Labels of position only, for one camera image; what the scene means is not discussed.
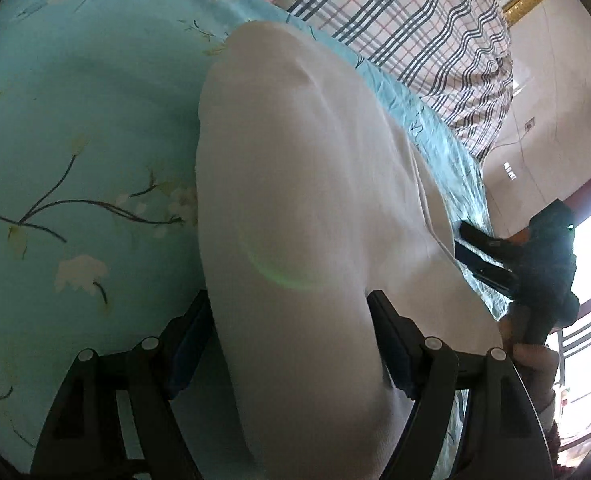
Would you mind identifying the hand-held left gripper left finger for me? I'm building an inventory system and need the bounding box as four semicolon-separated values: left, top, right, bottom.
30;290;214;480

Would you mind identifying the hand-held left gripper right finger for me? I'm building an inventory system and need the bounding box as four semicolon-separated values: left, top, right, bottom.
367;290;551;480

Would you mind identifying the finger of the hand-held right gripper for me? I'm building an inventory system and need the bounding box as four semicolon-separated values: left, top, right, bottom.
454;241;519;295
459;222;521;258

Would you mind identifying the white zip hoodie jacket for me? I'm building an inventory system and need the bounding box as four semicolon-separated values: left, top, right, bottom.
196;21;506;480

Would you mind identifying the person's right hand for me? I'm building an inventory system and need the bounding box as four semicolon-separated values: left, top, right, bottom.
498;310;561;411

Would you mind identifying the window railing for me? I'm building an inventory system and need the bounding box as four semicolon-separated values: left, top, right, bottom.
545;305;591;391

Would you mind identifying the plaid quilt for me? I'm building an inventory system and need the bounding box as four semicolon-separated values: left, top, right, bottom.
30;0;513;163

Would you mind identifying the teal floral bedsheet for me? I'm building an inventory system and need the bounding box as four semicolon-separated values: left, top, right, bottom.
0;0;506;480

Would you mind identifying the white wall cable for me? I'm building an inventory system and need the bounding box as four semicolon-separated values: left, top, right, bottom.
490;130;531;153

